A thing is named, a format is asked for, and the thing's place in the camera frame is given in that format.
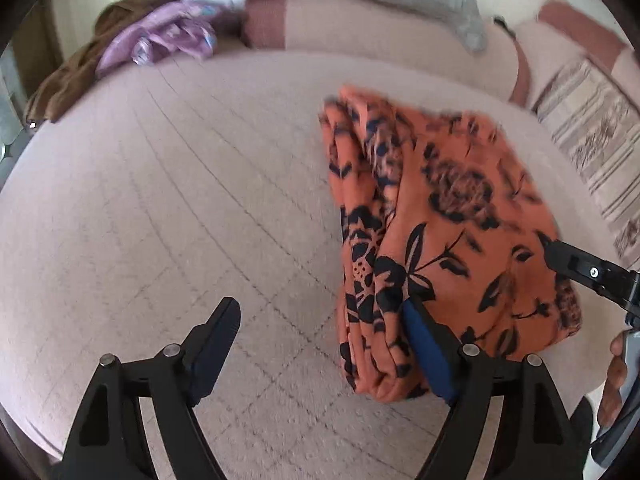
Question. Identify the orange black floral garment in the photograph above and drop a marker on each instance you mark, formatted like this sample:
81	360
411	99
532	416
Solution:
437	208

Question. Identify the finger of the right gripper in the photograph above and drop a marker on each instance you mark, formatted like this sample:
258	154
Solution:
607	279

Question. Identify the pink corner cushion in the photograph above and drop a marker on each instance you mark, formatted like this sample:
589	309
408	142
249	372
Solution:
561	34

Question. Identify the purple floral garment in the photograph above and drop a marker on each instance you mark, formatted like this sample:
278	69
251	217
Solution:
185	26

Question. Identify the striped floral pillow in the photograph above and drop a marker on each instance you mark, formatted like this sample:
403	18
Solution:
596	127

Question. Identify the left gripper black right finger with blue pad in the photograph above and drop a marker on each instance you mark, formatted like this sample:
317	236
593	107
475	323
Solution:
534	440

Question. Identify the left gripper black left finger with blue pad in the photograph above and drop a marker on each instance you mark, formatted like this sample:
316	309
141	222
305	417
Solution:
107	439

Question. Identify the pink quilted mattress cover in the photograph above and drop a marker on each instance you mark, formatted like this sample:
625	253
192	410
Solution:
169	187

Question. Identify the brown clothing pile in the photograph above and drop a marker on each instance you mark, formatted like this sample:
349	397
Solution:
68	83

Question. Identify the small black object on bolster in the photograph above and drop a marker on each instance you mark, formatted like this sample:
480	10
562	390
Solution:
501	22

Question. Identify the pink bolster cushion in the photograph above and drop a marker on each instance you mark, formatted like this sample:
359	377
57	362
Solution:
369	29

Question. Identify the person's right hand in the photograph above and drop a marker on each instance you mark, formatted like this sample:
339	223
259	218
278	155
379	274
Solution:
611	402

